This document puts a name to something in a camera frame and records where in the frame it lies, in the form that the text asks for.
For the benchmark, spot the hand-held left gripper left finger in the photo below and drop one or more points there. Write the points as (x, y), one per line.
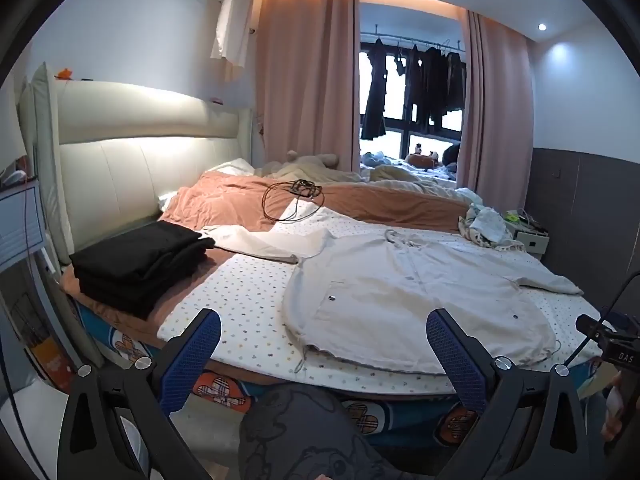
(192, 357)

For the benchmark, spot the crumpled white patterned cloth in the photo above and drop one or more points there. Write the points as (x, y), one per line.
(487, 227)

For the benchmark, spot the row of dark hanging clothes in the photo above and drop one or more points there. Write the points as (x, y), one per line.
(430, 85)

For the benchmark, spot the metal clothes rail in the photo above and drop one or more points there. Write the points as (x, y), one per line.
(420, 41)

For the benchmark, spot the cream padded headboard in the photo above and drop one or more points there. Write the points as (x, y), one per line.
(150, 170)

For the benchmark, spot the person's right hand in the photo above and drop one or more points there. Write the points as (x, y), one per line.
(615, 410)

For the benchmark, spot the small orange toy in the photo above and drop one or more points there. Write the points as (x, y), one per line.
(65, 74)

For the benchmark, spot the orange-brown blanket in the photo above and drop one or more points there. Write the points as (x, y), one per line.
(225, 200)

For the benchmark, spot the blue plush toy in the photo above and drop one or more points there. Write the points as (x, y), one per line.
(372, 159)

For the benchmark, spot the white pillow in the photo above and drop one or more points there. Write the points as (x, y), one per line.
(235, 167)

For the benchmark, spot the beige plush toy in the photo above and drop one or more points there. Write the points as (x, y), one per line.
(315, 160)

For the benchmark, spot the small black electronic device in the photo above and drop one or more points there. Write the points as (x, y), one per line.
(305, 189)

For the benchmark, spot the beige jacket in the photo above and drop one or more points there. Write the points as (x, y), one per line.
(400, 285)

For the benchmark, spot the white bedside cabinet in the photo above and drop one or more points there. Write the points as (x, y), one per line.
(532, 240)

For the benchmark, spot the person's left leg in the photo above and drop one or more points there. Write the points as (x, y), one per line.
(310, 435)

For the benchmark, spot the beige duvet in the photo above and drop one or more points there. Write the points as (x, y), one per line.
(400, 175)

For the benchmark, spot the blue cartoon printed bedsheet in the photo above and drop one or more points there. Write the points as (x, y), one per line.
(220, 390)

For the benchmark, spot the black folded clothes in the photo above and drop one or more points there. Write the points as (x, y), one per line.
(135, 265)

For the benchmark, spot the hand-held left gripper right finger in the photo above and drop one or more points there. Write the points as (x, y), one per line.
(457, 360)

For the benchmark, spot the white dotted bed sheet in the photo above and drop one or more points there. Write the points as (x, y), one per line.
(240, 300)

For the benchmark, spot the pink curtain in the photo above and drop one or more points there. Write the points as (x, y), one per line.
(495, 110)
(305, 85)

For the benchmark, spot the orange printed bag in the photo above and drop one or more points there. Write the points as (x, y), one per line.
(52, 362)

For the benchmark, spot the beige upright board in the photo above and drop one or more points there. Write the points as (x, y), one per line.
(12, 145)

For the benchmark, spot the white hanging cloth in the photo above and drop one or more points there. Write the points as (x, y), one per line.
(232, 25)

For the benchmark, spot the white drawer nightstand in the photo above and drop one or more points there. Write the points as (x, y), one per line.
(20, 225)

